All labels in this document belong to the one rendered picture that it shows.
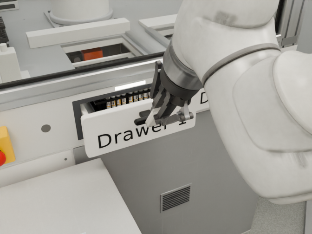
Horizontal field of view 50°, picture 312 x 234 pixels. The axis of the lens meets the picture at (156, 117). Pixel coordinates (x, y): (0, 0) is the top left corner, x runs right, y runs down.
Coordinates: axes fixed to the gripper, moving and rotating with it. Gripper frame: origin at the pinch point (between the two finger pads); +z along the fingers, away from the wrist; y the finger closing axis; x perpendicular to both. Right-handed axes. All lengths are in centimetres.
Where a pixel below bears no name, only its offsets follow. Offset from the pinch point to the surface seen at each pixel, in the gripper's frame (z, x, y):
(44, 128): 12.4, 21.9, 8.6
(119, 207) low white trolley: 10.6, 11.7, -14.4
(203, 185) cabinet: 45, -26, -14
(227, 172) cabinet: 43, -35, -13
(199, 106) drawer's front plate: 15.1, -19.8, 4.6
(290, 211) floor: 87, -84, -38
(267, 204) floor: 92, -77, -31
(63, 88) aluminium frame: 5.4, 16.0, 14.0
